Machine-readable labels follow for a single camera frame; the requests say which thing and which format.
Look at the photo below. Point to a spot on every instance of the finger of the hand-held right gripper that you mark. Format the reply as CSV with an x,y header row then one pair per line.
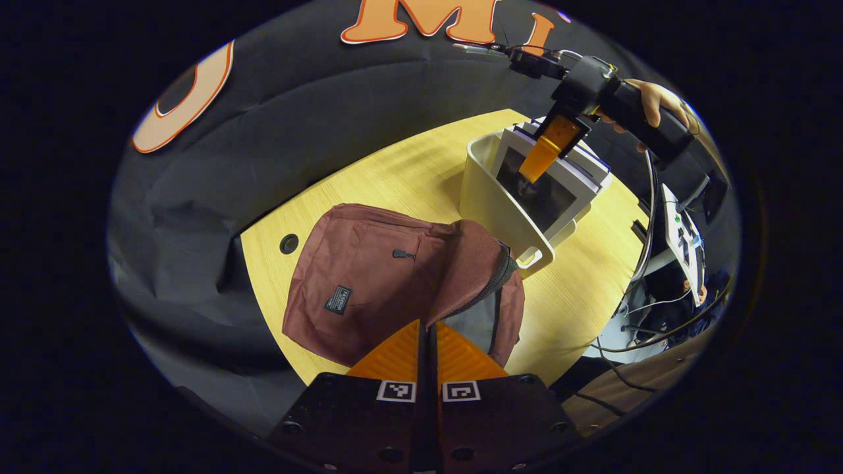
x,y
546,151

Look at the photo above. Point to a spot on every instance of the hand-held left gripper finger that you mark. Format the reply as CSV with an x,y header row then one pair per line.
x,y
433,368
422,368

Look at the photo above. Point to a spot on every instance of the blue night city book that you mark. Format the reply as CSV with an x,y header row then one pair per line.
x,y
589,163

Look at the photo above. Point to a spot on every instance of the white portrait cover book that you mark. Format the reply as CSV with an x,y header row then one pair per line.
x,y
546,197

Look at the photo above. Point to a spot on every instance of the white plastic bookshelf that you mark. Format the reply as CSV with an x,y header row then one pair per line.
x,y
490,197

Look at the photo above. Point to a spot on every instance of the maroon schoolbag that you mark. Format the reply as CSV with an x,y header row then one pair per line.
x,y
369,283

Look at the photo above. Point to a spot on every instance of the white electronics board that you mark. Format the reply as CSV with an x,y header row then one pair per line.
x,y
681,237

